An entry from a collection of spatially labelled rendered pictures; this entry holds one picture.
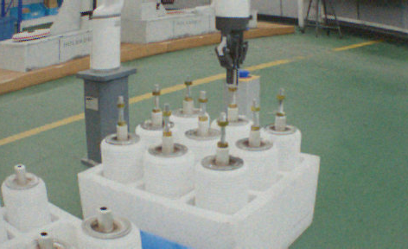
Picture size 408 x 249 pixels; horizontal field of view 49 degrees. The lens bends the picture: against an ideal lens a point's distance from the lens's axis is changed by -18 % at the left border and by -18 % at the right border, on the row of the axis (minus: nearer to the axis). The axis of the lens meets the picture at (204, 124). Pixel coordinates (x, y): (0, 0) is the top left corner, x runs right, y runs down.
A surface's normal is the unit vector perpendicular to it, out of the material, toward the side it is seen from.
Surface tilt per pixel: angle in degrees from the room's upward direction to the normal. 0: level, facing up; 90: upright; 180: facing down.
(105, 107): 88
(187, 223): 90
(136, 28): 90
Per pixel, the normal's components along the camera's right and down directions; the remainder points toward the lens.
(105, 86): 0.10, 0.33
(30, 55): 0.79, 0.17
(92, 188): -0.55, 0.24
